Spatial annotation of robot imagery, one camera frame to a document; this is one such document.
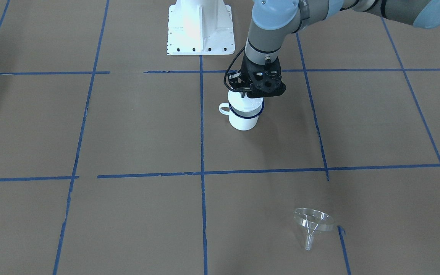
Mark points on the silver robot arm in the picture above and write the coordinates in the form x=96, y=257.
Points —
x=273, y=20

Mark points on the white enamel mug blue rim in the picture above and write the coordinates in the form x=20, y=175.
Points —
x=241, y=120

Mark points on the clear plastic funnel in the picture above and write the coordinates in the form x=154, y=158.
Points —
x=313, y=221

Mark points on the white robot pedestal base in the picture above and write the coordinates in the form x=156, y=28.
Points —
x=200, y=27

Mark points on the white ceramic lid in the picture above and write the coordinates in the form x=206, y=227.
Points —
x=244, y=106

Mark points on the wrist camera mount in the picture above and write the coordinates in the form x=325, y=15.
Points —
x=260, y=81

